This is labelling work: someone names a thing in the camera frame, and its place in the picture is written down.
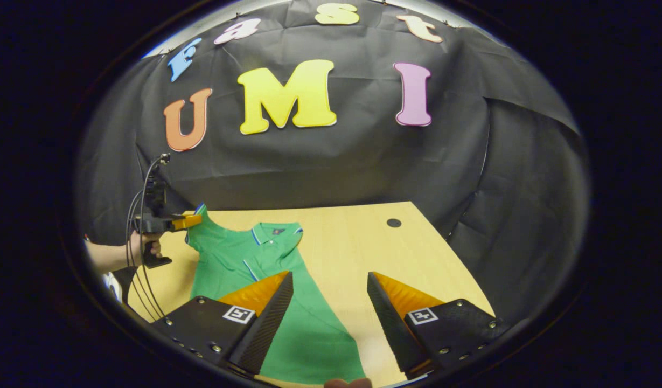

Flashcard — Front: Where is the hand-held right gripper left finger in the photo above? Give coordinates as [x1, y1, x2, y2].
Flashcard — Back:
[150, 271, 295, 377]

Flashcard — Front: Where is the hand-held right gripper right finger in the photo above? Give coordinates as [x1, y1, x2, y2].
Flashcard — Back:
[366, 271, 510, 379]

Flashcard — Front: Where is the green T-shirt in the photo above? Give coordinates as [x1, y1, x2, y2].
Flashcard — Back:
[185, 203, 366, 385]

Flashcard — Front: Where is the black backdrop cloth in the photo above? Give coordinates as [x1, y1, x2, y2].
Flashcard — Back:
[75, 0, 590, 324]

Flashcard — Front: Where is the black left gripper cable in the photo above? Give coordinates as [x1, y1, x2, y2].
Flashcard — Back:
[125, 155, 168, 320]

